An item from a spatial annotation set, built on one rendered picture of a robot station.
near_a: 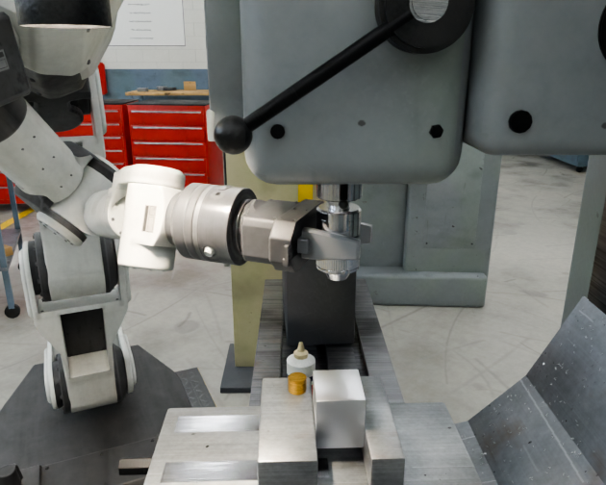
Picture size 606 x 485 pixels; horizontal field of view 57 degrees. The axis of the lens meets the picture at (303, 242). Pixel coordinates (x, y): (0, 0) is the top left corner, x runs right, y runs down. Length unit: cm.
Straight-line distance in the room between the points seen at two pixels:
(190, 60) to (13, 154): 894
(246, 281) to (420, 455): 189
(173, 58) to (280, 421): 926
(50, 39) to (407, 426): 65
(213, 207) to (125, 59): 937
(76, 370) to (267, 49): 103
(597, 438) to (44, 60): 83
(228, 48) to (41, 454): 111
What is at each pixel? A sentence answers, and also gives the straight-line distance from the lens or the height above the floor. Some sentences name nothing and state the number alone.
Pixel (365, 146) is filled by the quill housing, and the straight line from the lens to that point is 47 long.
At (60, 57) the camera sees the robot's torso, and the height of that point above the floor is 142.
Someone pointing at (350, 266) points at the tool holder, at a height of 121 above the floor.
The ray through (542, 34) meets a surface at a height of 143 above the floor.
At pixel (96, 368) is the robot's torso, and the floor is 75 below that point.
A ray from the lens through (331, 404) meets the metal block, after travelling 60.
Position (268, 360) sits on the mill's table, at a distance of 95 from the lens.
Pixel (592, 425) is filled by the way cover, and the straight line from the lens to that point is 79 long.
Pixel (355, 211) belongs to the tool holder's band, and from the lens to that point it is 57.
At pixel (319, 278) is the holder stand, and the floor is 106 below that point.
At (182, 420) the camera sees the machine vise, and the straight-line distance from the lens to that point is 71.
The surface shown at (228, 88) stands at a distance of 54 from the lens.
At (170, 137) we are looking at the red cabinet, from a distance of 522.
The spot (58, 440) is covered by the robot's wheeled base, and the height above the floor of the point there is 57.
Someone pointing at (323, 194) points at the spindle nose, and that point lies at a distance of 56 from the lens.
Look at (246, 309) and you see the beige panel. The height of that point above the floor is 33.
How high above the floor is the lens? 142
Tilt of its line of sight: 19 degrees down
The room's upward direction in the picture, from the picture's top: straight up
